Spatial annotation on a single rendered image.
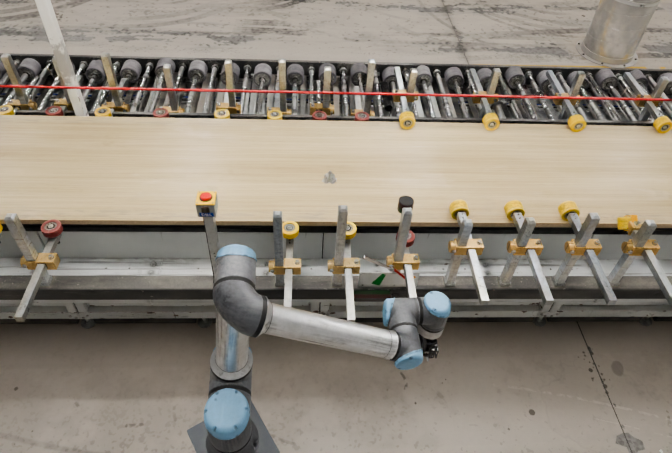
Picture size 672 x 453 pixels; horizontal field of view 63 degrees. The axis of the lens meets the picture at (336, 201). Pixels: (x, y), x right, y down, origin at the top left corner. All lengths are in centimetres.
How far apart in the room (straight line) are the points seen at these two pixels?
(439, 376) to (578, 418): 71
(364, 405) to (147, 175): 155
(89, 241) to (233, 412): 114
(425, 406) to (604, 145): 164
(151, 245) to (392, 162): 121
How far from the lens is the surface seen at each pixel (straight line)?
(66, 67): 305
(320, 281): 244
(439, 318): 183
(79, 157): 289
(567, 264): 257
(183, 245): 261
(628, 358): 352
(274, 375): 299
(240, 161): 269
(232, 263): 156
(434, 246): 262
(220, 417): 197
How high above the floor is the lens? 266
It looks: 45 degrees down
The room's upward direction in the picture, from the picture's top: 4 degrees clockwise
